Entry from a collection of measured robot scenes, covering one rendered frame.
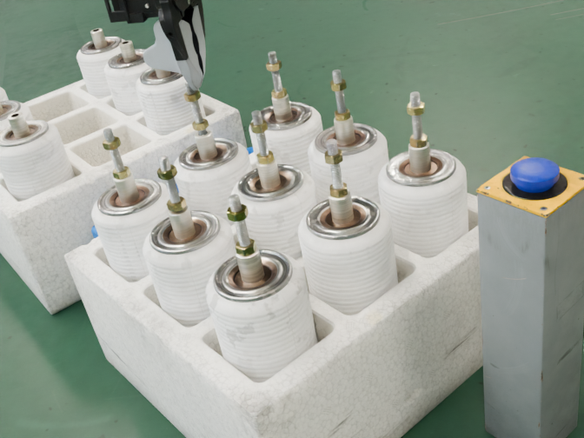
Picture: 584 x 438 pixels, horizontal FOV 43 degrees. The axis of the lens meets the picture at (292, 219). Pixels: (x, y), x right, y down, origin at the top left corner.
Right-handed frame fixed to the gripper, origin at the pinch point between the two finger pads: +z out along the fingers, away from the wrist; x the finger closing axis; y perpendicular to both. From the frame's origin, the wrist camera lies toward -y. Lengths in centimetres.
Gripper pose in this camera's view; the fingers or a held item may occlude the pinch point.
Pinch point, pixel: (200, 78)
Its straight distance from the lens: 89.0
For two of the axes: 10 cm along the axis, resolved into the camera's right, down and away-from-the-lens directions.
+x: -2.2, 5.7, -7.9
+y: -9.6, 0.1, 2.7
